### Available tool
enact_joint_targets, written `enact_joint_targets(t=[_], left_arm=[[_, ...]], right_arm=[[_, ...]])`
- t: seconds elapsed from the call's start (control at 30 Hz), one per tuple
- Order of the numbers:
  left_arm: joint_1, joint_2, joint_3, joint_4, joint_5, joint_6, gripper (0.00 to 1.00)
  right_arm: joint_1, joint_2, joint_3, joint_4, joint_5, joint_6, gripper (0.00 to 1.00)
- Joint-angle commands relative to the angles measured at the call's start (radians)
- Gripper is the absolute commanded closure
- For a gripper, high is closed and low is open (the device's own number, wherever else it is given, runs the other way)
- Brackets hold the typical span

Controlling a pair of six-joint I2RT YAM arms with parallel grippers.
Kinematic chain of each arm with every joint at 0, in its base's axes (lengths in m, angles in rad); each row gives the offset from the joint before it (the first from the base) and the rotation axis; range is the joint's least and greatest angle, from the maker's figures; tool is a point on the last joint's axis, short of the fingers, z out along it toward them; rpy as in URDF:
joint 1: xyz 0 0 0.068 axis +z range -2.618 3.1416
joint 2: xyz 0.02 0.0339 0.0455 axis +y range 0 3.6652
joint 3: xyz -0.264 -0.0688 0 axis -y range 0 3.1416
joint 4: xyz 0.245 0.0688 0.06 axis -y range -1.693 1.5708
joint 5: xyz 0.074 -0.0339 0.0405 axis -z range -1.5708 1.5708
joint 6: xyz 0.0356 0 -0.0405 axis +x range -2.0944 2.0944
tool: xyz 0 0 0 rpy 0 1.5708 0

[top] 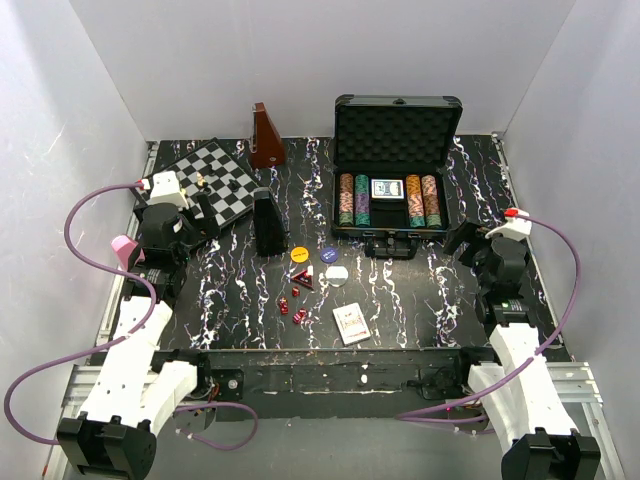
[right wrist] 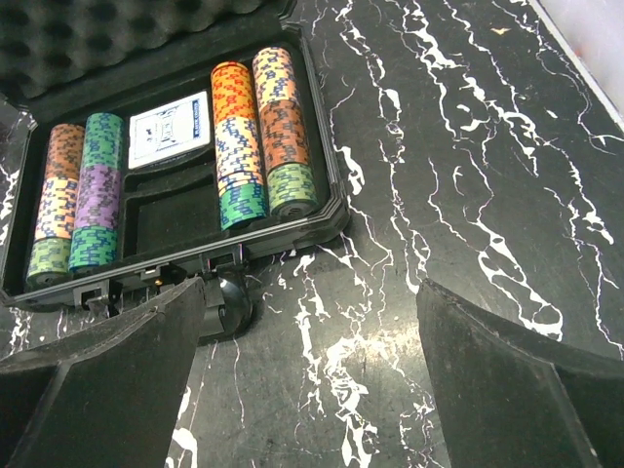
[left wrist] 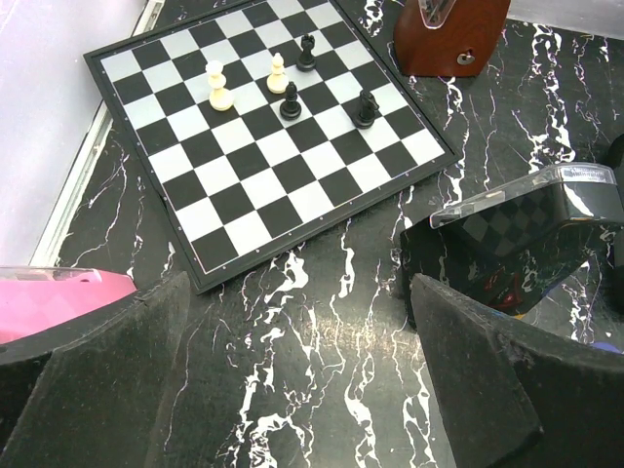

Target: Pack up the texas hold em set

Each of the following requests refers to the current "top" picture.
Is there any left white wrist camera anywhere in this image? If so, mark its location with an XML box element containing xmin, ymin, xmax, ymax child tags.
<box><xmin>140</xmin><ymin>170</ymin><xmax>189</xmax><ymax>209</ymax></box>

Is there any pink metronome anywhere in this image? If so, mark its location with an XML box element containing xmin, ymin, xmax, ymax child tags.
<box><xmin>111</xmin><ymin>235</ymin><xmax>145</xmax><ymax>272</ymax></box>

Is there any white chess piece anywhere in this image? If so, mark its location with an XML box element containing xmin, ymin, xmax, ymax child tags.
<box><xmin>197</xmin><ymin>173</ymin><xmax>207</xmax><ymax>189</ymax></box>

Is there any black white chessboard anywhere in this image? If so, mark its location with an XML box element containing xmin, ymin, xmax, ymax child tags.
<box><xmin>159</xmin><ymin>138</ymin><xmax>259</xmax><ymax>229</ymax></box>

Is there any poker chip row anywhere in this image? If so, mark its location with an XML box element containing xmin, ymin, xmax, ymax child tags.
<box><xmin>338</xmin><ymin>173</ymin><xmax>354</xmax><ymax>227</ymax></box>
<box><xmin>421</xmin><ymin>175</ymin><xmax>442</xmax><ymax>228</ymax></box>

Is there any blue small blind button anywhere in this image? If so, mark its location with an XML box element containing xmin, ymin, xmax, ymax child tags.
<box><xmin>320</xmin><ymin>247</ymin><xmax>339</xmax><ymax>264</ymax></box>

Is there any aluminium rail frame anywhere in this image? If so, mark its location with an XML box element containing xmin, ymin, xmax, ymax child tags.
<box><xmin>42</xmin><ymin>132</ymin><xmax>626</xmax><ymax>480</ymax></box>

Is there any clear dealer button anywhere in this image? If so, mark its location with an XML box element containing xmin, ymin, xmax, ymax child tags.
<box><xmin>325</xmin><ymin>265</ymin><xmax>349</xmax><ymax>288</ymax></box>

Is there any brown wooden metronome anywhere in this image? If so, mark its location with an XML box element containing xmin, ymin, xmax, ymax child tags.
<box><xmin>250</xmin><ymin>102</ymin><xmax>286</xmax><ymax>170</ymax></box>

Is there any red playing card deck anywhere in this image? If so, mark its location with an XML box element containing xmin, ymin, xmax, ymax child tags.
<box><xmin>333</xmin><ymin>303</ymin><xmax>371</xmax><ymax>346</ymax></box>

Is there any green purple chip row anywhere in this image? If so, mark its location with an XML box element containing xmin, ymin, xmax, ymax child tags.
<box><xmin>354</xmin><ymin>174</ymin><xmax>371</xmax><ymax>227</ymax></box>

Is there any yellow big blind button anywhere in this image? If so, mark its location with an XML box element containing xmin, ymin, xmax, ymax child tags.
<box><xmin>290</xmin><ymin>246</ymin><xmax>309</xmax><ymax>264</ymax></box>

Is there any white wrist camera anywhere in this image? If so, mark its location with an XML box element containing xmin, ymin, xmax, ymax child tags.
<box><xmin>140</xmin><ymin>170</ymin><xmax>189</xmax><ymax>209</ymax></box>
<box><xmin>485</xmin><ymin>208</ymin><xmax>532</xmax><ymax>242</ymax></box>

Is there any black front mounting bar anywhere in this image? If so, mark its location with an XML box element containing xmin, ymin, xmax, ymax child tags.
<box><xmin>152</xmin><ymin>349</ymin><xmax>465</xmax><ymax>419</ymax></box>

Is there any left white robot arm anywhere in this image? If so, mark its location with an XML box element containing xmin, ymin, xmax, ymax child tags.
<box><xmin>56</xmin><ymin>202</ymin><xmax>213</xmax><ymax>479</ymax></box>

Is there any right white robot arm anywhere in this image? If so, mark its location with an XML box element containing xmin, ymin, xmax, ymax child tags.
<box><xmin>444</xmin><ymin>214</ymin><xmax>601</xmax><ymax>479</ymax></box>

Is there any rightmost poker chip row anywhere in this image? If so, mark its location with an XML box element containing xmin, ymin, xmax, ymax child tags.
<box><xmin>421</xmin><ymin>175</ymin><xmax>442</xmax><ymax>228</ymax></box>

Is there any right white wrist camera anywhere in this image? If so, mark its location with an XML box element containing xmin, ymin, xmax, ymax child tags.
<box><xmin>485</xmin><ymin>208</ymin><xmax>532</xmax><ymax>242</ymax></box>

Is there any black poker chip case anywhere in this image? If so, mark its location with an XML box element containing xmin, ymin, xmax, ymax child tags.
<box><xmin>332</xmin><ymin>94</ymin><xmax>463</xmax><ymax>260</ymax></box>

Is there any blue playing card deck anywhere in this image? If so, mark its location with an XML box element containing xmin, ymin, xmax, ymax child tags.
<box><xmin>370</xmin><ymin>179</ymin><xmax>405</xmax><ymax>201</ymax></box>

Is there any leftmost poker chip row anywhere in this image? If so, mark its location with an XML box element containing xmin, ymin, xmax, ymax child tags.
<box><xmin>338</xmin><ymin>173</ymin><xmax>354</xmax><ymax>227</ymax></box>

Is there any orange green chip row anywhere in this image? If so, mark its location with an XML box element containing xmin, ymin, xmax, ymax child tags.
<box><xmin>406</xmin><ymin>175</ymin><xmax>426</xmax><ymax>228</ymax></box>

